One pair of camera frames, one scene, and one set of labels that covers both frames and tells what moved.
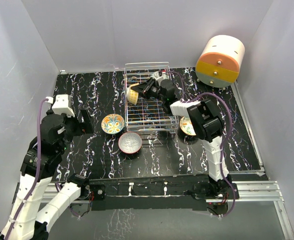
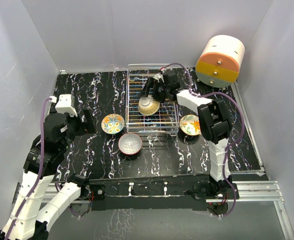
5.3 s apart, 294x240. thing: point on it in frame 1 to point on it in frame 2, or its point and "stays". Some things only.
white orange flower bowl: (186, 126) stays
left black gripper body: (72, 125) stays
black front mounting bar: (173, 193) stays
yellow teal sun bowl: (132, 95) to (147, 106)
